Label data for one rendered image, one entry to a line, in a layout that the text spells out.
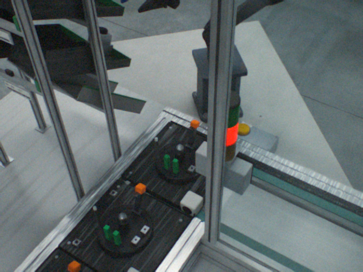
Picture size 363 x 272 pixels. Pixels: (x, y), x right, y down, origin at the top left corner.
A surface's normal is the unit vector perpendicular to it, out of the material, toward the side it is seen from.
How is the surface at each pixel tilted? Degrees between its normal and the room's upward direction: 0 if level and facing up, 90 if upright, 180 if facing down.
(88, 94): 90
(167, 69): 0
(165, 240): 0
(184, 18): 0
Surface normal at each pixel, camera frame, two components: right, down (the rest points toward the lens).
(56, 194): -0.02, -0.67
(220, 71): -0.54, 0.63
